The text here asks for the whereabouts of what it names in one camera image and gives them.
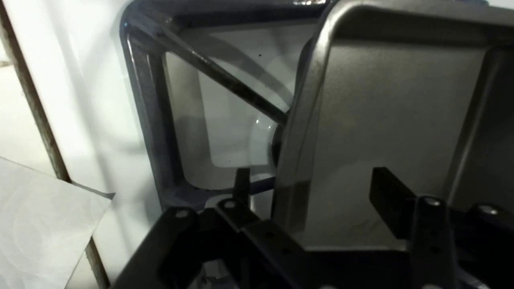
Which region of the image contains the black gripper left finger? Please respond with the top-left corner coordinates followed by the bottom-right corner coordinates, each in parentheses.
top-left (110, 169), bottom-right (321, 289)

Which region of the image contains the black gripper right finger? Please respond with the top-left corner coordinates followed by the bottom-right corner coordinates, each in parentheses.
top-left (369, 167), bottom-right (514, 289)

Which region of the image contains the dark square baking dish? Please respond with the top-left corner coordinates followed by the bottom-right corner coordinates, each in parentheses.
top-left (271, 0), bottom-right (514, 249)

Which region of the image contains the white paper sheet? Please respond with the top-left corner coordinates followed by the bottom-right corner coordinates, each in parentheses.
top-left (0, 159), bottom-right (110, 289)

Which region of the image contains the white gas stove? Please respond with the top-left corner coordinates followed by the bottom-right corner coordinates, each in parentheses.
top-left (0, 0), bottom-right (333, 289)

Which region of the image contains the black stove grate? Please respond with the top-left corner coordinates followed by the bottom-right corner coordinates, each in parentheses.
top-left (120, 0), bottom-right (330, 209)

